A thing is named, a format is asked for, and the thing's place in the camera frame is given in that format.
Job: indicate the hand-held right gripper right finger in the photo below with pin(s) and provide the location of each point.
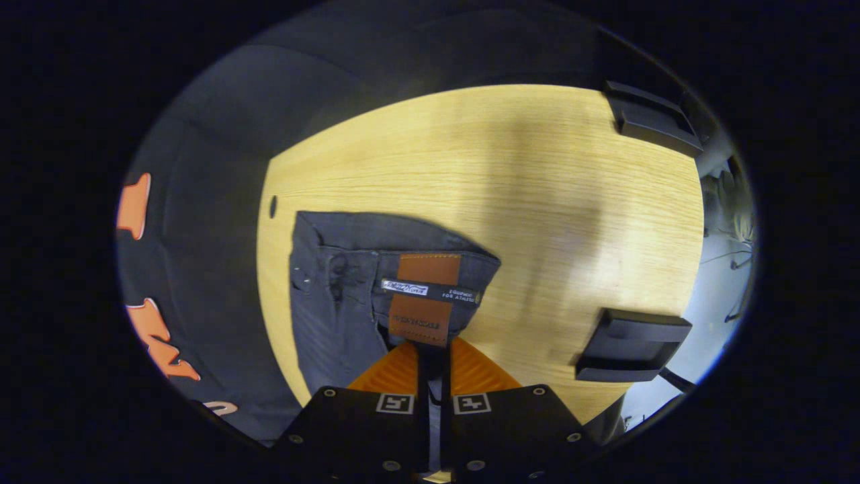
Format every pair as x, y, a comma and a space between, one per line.
517, 430

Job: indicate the pale crumpled bundle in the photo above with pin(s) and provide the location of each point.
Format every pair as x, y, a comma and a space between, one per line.
729, 202

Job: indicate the dark grey jeans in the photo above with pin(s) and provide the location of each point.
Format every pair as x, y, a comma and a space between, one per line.
336, 323

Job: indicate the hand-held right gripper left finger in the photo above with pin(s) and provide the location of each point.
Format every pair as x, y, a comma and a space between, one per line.
349, 430

